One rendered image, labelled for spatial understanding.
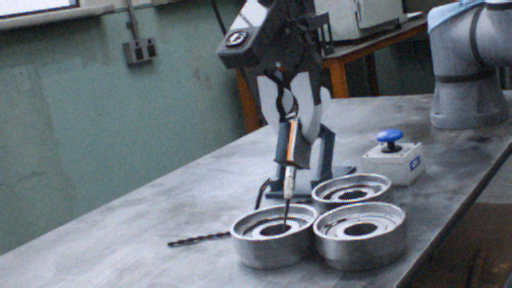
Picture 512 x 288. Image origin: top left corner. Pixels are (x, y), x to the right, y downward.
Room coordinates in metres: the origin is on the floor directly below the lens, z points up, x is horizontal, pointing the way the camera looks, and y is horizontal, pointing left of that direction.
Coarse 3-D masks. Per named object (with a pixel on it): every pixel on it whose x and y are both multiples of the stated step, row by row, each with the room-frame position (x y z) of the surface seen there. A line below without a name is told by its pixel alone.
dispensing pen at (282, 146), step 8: (296, 104) 0.76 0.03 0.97; (296, 112) 0.76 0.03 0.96; (296, 120) 0.76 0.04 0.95; (280, 128) 0.74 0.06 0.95; (288, 128) 0.74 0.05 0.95; (280, 136) 0.74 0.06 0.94; (288, 136) 0.73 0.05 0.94; (280, 144) 0.73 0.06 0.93; (288, 144) 0.73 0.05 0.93; (280, 152) 0.72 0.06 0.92; (280, 160) 0.72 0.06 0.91; (288, 168) 0.73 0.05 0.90; (296, 168) 0.73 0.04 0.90; (288, 176) 0.72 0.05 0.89; (288, 184) 0.72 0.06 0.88; (288, 192) 0.71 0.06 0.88; (288, 200) 0.71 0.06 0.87; (288, 208) 0.71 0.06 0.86
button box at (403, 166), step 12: (384, 144) 0.97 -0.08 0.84; (396, 144) 0.94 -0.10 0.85; (408, 144) 0.94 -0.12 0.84; (420, 144) 0.94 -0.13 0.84; (372, 156) 0.91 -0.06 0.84; (384, 156) 0.90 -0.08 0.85; (396, 156) 0.89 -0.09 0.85; (408, 156) 0.89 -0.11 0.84; (420, 156) 0.93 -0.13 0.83; (372, 168) 0.91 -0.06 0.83; (384, 168) 0.90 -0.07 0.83; (396, 168) 0.89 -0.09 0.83; (408, 168) 0.89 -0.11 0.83; (420, 168) 0.93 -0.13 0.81; (396, 180) 0.89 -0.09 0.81; (408, 180) 0.88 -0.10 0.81
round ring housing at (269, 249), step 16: (272, 208) 0.77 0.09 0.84; (304, 208) 0.75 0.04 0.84; (240, 224) 0.74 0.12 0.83; (272, 224) 0.74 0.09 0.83; (288, 224) 0.74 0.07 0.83; (240, 240) 0.69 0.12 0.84; (256, 240) 0.67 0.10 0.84; (272, 240) 0.67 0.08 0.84; (288, 240) 0.67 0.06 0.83; (304, 240) 0.68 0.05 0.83; (256, 256) 0.67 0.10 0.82; (272, 256) 0.67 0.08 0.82; (288, 256) 0.68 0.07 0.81; (304, 256) 0.69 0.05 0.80
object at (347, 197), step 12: (336, 180) 0.85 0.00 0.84; (348, 180) 0.85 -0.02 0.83; (360, 180) 0.85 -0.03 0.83; (372, 180) 0.84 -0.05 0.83; (384, 180) 0.82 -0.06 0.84; (312, 192) 0.80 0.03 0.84; (324, 192) 0.83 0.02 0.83; (348, 192) 0.82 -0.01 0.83; (360, 192) 0.82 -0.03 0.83; (372, 192) 0.80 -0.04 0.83; (384, 192) 0.76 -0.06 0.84; (324, 204) 0.76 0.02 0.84; (336, 204) 0.75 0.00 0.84; (348, 204) 0.75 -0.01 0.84
